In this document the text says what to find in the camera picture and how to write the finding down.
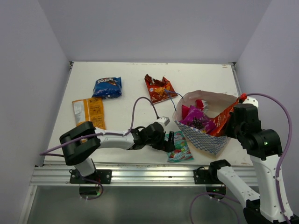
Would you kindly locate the orange yellow snack packet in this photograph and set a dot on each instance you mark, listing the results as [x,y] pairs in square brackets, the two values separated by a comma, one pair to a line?
[89,109]

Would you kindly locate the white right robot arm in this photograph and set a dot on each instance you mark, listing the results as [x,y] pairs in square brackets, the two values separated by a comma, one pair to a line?
[269,205]

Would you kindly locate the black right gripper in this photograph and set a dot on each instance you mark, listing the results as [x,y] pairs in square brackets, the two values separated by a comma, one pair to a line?
[229,132]

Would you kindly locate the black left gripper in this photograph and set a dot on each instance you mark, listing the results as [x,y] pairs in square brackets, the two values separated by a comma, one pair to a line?
[167,146]

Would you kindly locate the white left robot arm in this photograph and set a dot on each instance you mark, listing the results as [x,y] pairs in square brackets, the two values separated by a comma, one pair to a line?
[81,142]

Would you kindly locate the teal Fox's candy bag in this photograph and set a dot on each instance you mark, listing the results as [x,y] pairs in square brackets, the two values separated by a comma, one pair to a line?
[182,151]

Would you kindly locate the blue checkered paper bag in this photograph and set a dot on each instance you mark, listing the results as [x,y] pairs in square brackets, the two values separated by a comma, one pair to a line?
[216,103]

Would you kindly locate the red torn chip bag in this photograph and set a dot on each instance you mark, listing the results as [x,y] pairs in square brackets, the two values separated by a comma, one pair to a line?
[159,90]

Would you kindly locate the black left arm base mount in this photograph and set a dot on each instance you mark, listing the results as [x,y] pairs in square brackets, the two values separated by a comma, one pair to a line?
[103,176]

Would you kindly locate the pink snack bag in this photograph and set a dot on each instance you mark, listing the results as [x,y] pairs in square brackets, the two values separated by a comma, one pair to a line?
[200,104]

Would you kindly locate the blue Doritos chip bag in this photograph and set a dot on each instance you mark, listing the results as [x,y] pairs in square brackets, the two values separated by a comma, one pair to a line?
[109,87]

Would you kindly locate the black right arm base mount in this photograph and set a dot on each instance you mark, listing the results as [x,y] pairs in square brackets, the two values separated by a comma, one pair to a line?
[201,175]

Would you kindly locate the orange cream cassava chips bag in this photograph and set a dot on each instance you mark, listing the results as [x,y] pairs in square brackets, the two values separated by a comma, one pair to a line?
[221,120]

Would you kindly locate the aluminium table frame rail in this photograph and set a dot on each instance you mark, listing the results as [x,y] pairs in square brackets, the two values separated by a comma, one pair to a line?
[149,167]

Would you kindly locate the purple grape candy bag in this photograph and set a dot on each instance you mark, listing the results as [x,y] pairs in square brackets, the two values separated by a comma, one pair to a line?
[196,118]

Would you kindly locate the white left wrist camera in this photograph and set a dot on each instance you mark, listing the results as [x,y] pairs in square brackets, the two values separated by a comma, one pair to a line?
[163,121]

